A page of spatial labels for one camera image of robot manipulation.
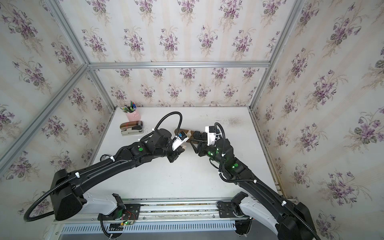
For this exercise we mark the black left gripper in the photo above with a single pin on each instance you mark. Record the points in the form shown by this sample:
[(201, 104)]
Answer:
[(177, 153)]

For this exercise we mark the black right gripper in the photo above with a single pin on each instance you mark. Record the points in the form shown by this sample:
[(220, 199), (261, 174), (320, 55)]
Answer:
[(203, 145)]

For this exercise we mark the brown wooden watch stand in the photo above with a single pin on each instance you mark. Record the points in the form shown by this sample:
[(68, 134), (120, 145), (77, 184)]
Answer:
[(188, 132)]

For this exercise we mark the black digital watch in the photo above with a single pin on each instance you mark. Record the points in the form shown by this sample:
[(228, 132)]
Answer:
[(203, 136), (196, 135)]

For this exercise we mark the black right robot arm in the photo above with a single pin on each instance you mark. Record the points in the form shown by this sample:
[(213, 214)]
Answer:
[(287, 220)]

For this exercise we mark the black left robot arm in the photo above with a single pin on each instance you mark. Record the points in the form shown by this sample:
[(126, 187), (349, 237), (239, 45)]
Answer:
[(68, 188)]

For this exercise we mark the brown and white stapler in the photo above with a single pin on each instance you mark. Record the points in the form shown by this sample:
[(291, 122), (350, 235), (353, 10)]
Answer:
[(131, 128)]

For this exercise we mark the pink pen cup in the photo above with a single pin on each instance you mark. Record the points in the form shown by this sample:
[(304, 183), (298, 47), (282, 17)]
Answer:
[(134, 116)]

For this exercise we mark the pens in cup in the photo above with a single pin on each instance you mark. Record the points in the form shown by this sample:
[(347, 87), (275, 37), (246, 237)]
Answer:
[(129, 108)]

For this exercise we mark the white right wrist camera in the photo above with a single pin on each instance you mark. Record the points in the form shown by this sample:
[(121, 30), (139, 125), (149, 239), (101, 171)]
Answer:
[(213, 134)]

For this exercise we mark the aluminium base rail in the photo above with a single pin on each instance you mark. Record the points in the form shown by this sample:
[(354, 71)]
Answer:
[(152, 210)]

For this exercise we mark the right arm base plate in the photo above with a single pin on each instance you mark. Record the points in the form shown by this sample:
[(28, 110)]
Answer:
[(231, 208)]

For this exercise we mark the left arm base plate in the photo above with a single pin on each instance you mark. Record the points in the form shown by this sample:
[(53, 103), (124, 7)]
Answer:
[(128, 213)]

